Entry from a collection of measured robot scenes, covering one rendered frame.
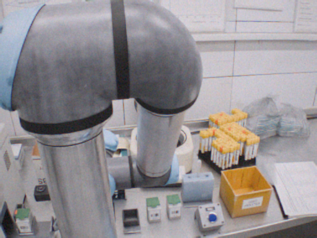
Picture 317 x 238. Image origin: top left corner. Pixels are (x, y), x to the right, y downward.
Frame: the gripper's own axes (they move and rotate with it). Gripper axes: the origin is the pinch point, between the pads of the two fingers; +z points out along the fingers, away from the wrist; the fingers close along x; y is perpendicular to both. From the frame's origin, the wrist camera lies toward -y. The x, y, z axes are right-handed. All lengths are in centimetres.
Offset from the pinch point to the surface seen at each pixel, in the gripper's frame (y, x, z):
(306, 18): 76, 59, -101
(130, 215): 22.0, 4.7, -8.9
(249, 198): 51, -2, -33
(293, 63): 84, 60, -79
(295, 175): 78, 12, -41
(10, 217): -13.2, 3.6, 5.6
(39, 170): -8.4, 25.1, 0.2
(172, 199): 31.1, 4.2, -20.2
